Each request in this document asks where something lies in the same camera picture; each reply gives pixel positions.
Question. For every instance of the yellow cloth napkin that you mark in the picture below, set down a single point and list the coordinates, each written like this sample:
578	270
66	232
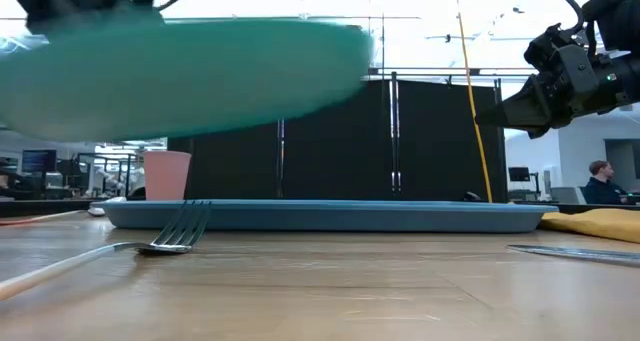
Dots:
595	223

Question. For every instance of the teal plate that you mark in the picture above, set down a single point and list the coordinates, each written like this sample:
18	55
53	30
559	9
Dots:
185	76

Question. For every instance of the pink cup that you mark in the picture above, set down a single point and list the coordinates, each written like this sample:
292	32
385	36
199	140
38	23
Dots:
166	176

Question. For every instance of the blue plastic tray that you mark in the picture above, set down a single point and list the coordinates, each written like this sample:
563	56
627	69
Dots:
325	216

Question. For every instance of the small dark monitor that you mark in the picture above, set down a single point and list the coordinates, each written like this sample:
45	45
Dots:
519	174

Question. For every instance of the person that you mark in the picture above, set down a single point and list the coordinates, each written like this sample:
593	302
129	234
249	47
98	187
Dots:
602	186

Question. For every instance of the small black rounded object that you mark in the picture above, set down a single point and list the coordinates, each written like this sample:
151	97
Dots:
471	196

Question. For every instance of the large dark monitor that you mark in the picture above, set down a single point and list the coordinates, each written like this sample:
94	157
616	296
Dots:
39	161

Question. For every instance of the black partition screen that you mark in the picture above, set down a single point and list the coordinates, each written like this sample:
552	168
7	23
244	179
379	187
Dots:
340	156

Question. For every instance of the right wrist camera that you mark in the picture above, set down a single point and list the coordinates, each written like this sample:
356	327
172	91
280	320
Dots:
565	61

